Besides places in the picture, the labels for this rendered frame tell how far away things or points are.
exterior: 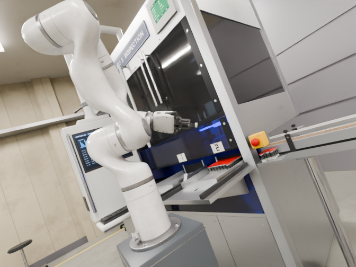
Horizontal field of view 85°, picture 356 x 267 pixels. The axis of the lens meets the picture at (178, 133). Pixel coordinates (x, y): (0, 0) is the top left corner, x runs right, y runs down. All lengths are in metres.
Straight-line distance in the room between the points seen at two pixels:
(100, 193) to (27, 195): 2.90
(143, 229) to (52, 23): 0.67
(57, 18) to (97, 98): 0.24
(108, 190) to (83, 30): 1.25
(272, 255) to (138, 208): 0.91
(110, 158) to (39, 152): 3.81
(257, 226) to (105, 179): 1.12
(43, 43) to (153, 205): 0.60
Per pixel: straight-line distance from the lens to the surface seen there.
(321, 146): 1.11
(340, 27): 3.08
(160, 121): 0.89
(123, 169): 0.68
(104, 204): 1.67
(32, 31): 0.75
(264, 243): 1.37
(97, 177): 1.66
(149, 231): 0.71
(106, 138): 0.69
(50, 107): 4.59
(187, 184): 1.09
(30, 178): 4.46
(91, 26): 0.69
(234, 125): 1.11
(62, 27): 0.71
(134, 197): 0.68
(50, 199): 4.43
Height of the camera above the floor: 1.13
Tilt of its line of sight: 3 degrees up
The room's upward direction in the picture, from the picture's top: 21 degrees counter-clockwise
